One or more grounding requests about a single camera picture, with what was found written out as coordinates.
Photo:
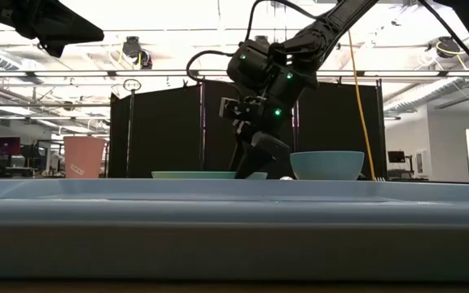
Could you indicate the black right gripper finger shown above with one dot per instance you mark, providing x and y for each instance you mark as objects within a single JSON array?
[
  {"x": 238, "y": 152},
  {"x": 255, "y": 163}
]

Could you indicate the teal round plate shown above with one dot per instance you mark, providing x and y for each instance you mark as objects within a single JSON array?
[{"x": 194, "y": 175}]

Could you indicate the blue ribbed bowl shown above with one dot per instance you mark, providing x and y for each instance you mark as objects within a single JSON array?
[{"x": 326, "y": 164}]

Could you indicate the pink plastic cup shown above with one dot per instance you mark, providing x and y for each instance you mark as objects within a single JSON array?
[{"x": 84, "y": 158}]

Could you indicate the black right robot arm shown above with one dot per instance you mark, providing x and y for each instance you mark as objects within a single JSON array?
[{"x": 267, "y": 69}]

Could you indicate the blue plastic tray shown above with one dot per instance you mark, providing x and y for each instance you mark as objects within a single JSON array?
[{"x": 234, "y": 228}]

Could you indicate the long ceiling light strip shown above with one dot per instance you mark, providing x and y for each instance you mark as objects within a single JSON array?
[{"x": 71, "y": 73}]

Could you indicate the small dark monitor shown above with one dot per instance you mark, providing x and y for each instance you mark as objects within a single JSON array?
[{"x": 396, "y": 156}]

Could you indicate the monitor with red screen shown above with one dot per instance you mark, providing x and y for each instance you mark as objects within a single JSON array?
[{"x": 5, "y": 146}]

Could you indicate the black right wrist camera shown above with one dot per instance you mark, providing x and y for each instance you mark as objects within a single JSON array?
[{"x": 238, "y": 112}]

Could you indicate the white wall panel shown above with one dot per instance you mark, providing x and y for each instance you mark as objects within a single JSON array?
[{"x": 420, "y": 163}]

